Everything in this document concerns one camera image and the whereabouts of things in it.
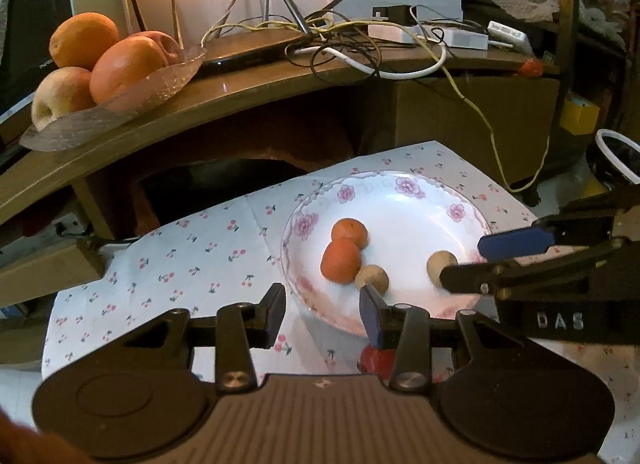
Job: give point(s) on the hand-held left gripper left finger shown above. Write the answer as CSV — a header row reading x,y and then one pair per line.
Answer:
x,y
274,316

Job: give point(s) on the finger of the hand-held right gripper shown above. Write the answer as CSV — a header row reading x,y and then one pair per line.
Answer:
x,y
515,242
480,276

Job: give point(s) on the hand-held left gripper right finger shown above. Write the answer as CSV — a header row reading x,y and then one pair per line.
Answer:
x,y
371,316

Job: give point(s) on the small brown round fruit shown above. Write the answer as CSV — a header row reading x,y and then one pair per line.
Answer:
x,y
440,263
376,276

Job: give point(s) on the small red round fruit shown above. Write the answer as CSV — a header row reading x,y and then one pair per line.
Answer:
x,y
375,361

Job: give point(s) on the white floral plate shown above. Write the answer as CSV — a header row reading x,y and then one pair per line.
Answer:
x,y
410,224

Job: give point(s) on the small tangerine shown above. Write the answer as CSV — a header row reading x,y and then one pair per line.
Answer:
x,y
350,231
341,261

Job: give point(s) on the cherry print tablecloth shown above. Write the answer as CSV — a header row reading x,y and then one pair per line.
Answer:
x,y
200,264

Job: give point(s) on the yellow trash bin black bag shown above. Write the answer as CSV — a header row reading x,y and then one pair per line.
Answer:
x,y
617,172

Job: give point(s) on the small yellow box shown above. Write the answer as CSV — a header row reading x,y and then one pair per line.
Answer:
x,y
579,115

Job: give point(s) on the small red fruit toy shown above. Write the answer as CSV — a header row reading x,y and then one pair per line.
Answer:
x,y
531,67

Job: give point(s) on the white vented device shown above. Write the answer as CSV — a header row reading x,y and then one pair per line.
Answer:
x,y
510,34

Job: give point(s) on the white rectangular box device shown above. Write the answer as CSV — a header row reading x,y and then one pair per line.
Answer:
x,y
467,39

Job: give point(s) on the wooden tv stand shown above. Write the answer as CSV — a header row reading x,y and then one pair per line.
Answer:
x,y
250,92

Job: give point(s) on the white power strip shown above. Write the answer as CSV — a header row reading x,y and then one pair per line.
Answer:
x,y
392,33

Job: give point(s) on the black power adapter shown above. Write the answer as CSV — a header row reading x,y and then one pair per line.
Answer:
x,y
395,13

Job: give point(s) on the black router with antennas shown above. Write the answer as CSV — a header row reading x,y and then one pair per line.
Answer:
x,y
240,58

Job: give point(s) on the clear glass fruit dish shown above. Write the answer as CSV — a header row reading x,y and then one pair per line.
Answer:
x,y
150,87

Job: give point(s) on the large orange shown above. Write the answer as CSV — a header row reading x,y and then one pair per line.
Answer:
x,y
127,69
82,39

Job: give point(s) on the red apple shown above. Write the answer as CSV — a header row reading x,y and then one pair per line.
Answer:
x,y
169,47

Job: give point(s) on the pale yellow apple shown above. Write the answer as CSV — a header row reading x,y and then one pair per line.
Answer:
x,y
60,97

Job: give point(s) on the black television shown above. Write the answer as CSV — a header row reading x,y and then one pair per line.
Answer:
x,y
30,19

